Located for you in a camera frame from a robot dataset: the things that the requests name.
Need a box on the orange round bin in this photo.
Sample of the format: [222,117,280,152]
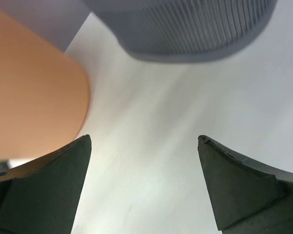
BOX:
[0,10,90,159]

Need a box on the grey slatted basket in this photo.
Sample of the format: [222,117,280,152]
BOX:
[85,0,276,63]

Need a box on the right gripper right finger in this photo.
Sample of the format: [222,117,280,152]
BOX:
[198,135,293,234]

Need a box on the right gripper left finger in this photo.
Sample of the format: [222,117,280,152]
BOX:
[0,135,91,234]

